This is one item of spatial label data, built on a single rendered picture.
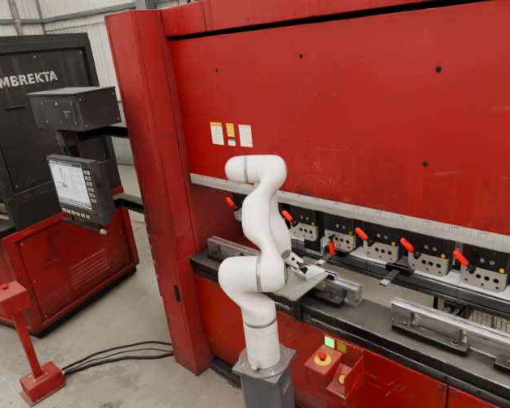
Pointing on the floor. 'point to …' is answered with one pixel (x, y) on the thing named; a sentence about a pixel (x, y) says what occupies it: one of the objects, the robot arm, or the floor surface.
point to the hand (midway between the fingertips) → (299, 267)
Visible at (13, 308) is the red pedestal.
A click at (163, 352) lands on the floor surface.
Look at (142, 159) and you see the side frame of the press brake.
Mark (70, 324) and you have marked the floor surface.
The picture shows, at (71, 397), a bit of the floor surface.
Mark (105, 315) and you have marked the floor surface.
